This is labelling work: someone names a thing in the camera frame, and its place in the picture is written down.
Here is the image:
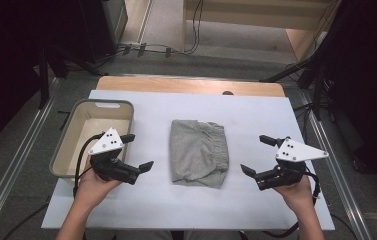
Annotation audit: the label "wooden table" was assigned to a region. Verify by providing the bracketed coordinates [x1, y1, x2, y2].
[95, 75, 286, 98]

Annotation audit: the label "white power strip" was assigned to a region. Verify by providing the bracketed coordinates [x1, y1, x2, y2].
[117, 40, 142, 48]

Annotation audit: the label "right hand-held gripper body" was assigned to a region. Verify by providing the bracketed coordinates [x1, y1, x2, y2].
[254, 135, 330, 192]

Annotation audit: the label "white table board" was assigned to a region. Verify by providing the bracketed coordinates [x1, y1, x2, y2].
[41, 89, 336, 232]

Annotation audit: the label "light wooden desk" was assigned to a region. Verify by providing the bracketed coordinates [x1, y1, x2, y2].
[181, 0, 343, 63]

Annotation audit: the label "grey shorts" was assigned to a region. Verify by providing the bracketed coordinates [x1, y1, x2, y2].
[169, 119, 230, 190]

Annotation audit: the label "metal floor rail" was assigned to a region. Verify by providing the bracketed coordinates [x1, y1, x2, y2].
[297, 89, 374, 240]
[0, 78, 61, 240]

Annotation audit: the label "person's right hand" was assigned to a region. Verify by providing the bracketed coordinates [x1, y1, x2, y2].
[272, 174, 315, 218]

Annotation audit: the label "black hanging cables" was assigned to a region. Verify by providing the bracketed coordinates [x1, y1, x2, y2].
[183, 0, 206, 56]

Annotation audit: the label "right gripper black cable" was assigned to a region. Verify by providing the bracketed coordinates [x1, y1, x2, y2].
[262, 166, 321, 238]

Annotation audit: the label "dark cabinet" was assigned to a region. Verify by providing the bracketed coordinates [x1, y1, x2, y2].
[75, 0, 129, 65]

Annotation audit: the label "beige plastic basket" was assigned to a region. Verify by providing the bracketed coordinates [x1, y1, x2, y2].
[48, 98, 135, 183]

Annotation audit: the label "person's left hand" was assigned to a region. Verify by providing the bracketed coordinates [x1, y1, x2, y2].
[74, 159, 123, 208]

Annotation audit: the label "black tripod stand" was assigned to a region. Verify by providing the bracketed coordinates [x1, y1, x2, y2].
[259, 0, 344, 122]

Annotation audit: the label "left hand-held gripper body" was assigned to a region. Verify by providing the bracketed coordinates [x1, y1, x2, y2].
[88, 126, 142, 186]

